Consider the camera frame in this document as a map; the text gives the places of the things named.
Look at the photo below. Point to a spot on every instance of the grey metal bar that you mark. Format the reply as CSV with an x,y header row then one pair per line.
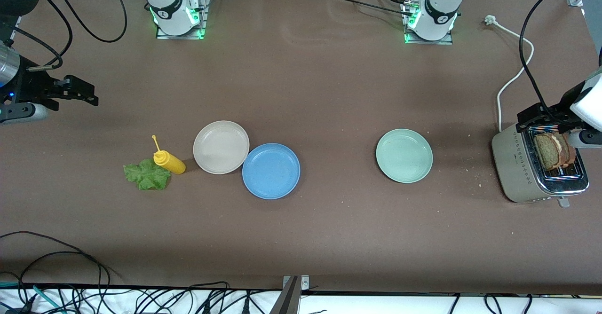
x,y
287,300

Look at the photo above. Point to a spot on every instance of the beige round plate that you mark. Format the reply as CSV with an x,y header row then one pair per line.
x,y
218,147

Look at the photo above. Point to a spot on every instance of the blue round plate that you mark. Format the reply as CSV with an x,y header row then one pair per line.
x,y
270,170

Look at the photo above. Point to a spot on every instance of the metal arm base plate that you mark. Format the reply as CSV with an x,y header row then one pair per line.
x,y
164,36
442,42

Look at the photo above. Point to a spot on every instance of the yellow mustard squeeze bottle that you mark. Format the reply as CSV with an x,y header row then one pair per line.
x,y
173,163

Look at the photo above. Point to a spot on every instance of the silver two-slot toaster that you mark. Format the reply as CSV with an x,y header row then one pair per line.
x,y
515,163

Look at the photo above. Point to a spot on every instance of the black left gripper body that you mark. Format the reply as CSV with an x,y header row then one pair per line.
x,y
558,110

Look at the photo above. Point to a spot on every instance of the green lettuce leaf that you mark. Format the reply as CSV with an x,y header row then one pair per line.
x,y
148,177

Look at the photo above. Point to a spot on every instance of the brown bread slice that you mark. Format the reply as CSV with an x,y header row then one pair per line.
x,y
569,152
545,152

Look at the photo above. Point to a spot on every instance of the metal corner bracket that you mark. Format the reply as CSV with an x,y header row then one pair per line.
x,y
304,283

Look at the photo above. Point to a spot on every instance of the pale green round plate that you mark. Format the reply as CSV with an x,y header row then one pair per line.
x,y
404,155

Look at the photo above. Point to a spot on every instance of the brown table mat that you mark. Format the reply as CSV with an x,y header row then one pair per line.
x,y
329,93

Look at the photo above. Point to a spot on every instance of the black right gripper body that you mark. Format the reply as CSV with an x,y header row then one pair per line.
x,y
29,87

